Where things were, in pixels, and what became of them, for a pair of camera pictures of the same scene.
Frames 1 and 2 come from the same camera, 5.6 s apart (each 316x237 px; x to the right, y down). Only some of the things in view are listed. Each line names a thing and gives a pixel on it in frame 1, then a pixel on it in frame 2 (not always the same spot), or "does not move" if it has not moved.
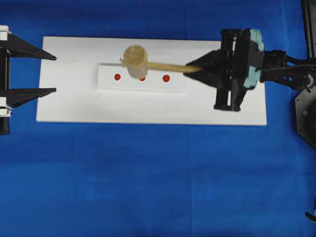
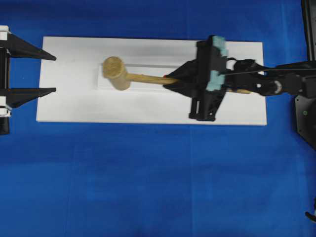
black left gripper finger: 16,47 does not move
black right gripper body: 234,60 to 204,105
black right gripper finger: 213,59 to 187,73
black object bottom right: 312,217 does not move
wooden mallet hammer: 135,60 to 116,76
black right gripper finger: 213,78 to 190,90
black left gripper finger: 18,97 does not move
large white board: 75,75 does not move
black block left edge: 4,125 does not move
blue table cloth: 86,179 does not move
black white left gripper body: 5,64 does not move
